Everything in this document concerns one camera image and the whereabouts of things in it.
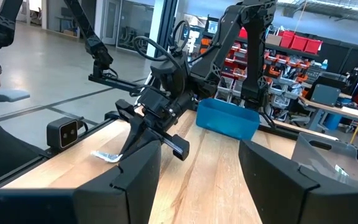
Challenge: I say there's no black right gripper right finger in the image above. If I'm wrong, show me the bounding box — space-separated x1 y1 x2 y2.
238 139 358 224

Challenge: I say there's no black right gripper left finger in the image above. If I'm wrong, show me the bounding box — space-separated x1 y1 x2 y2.
73 140 162 224

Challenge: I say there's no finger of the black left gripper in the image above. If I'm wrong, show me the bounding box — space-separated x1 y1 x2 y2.
119 119 149 160
137 128 162 153

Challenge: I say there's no white drug facts packet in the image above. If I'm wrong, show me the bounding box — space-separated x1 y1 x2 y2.
90 150 123 164

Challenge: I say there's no green striped bandage wrapper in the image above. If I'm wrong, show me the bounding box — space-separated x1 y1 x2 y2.
334 164 350 177

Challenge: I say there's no black leader rig crossbar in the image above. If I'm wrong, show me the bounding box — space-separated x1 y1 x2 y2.
88 73 150 93

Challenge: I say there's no teal plastic bin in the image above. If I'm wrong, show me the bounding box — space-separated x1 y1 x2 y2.
196 98 260 141

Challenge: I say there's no dark grey plastic bin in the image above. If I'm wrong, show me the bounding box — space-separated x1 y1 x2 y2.
291 132 358 188

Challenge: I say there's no white building pillar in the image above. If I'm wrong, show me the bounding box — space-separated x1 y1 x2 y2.
147 0 167 58

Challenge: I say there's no blue barrel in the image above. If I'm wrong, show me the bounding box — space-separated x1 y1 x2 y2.
324 113 343 131

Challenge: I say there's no wooden workbench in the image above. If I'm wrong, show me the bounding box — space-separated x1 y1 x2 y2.
299 95 358 131

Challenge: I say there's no glass door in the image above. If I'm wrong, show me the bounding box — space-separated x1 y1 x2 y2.
102 0 121 46

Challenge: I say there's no grey box on workbench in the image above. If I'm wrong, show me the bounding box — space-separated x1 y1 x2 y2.
310 83 342 108

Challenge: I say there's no parts shelf with bins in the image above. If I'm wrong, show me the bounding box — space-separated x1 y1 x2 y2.
197 26 323 121

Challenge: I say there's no brown cardboard box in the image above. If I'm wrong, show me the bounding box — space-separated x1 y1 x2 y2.
265 34 282 47

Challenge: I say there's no person's leg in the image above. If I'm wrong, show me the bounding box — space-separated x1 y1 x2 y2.
0 119 45 187

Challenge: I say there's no grey chair armrest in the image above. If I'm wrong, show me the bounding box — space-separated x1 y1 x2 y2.
0 89 30 122

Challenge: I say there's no red storage bin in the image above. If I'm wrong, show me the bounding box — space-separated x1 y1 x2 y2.
304 39 323 55
278 30 295 49
290 35 309 52

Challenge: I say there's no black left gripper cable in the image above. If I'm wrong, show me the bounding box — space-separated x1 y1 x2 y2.
131 20 192 96

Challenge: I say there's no black table-level camera box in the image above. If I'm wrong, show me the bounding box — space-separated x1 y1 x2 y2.
46 116 80 151

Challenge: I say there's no black aluminium table frame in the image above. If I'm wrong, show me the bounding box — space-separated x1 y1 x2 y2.
0 110 358 190

